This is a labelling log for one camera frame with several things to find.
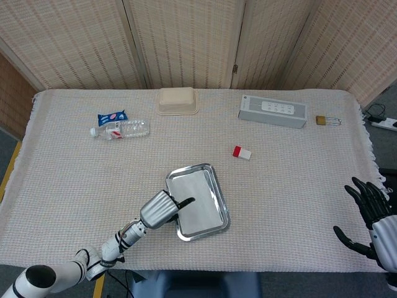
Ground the grey rectangular speaker box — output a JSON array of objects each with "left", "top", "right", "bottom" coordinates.
[{"left": 238, "top": 94, "right": 308, "bottom": 130}]

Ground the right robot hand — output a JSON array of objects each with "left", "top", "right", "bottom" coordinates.
[{"left": 333, "top": 176, "right": 397, "bottom": 274}]

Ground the blue snack packet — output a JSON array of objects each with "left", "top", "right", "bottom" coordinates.
[{"left": 97, "top": 109, "right": 128, "bottom": 127}]

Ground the brass padlock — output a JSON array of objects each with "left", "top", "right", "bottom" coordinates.
[{"left": 315, "top": 115, "right": 342, "bottom": 127}]

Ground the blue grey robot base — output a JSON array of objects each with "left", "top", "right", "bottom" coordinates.
[{"left": 128, "top": 269, "right": 263, "bottom": 298}]

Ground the beige lunch box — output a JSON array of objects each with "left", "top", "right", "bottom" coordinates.
[{"left": 156, "top": 87, "right": 200, "bottom": 116}]

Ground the white power strip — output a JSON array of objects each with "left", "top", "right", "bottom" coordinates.
[{"left": 370, "top": 117, "right": 397, "bottom": 130}]

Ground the beige woven tablecloth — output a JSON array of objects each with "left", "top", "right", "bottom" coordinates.
[{"left": 0, "top": 88, "right": 397, "bottom": 273}]

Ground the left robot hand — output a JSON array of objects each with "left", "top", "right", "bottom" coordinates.
[{"left": 140, "top": 189, "right": 196, "bottom": 230}]

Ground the woven folding screen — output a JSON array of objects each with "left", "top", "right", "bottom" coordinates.
[{"left": 0, "top": 0, "right": 397, "bottom": 109}]

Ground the clear plastic water bottle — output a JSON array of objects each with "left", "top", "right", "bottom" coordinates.
[{"left": 90, "top": 119, "right": 151, "bottom": 141}]

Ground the red and white small box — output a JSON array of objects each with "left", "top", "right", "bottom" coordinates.
[{"left": 232, "top": 145, "right": 252, "bottom": 161}]

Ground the stainless steel tray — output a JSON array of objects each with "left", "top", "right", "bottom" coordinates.
[{"left": 165, "top": 163, "right": 231, "bottom": 243}]

